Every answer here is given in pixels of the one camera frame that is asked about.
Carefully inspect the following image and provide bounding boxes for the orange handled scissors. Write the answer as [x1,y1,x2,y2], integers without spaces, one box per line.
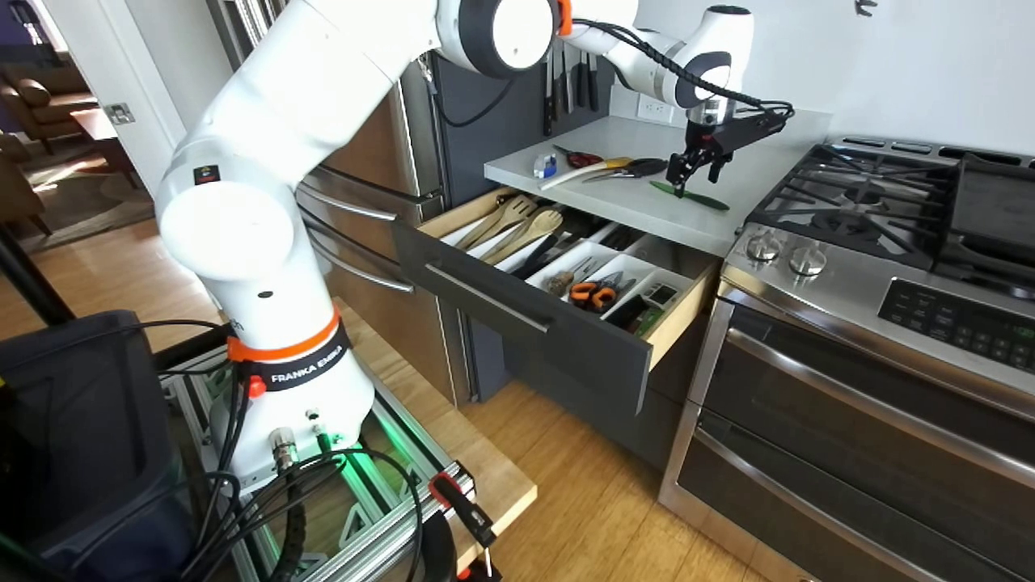
[568,281,619,314]

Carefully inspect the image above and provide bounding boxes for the stainless steel refrigerator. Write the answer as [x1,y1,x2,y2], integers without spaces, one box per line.
[207,0,480,408]

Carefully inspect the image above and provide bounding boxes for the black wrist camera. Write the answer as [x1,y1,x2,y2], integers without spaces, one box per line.
[715,105,797,152]

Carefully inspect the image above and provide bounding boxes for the blue white small object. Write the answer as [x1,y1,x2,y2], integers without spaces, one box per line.
[529,152,560,180]

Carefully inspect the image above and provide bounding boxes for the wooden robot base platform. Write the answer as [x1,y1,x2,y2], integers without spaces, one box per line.
[158,305,540,576]

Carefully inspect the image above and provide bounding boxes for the yellow handled utensil on counter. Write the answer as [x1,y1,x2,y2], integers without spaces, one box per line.
[540,158,666,190]

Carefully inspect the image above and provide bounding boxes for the stainless steel gas stove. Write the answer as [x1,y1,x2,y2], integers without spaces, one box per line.
[661,134,1035,582]

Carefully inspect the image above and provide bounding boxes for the black knife with green sheath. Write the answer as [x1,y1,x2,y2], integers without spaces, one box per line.
[646,180,732,214]

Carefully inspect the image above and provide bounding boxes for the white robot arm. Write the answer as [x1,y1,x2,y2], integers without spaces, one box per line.
[156,0,752,490]

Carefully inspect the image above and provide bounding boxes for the green handled utensil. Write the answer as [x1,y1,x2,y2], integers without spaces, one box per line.
[631,307,663,337]

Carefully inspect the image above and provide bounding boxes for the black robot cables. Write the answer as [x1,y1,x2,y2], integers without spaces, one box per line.
[176,351,434,582]

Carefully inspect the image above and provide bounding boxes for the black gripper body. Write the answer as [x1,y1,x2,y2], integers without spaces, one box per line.
[666,122,741,190]

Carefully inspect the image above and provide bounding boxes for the white cutlery organizer tray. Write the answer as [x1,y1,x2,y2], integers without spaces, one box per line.
[528,225,692,332]

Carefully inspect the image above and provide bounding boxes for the wooden spoon in drawer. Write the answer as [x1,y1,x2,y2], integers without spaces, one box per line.
[460,194,564,264]

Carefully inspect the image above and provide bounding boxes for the aluminium extrusion frame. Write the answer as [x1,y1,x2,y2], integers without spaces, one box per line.
[163,357,471,582]

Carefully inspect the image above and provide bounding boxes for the grey kitchen drawer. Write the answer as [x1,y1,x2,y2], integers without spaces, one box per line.
[397,186,715,412]

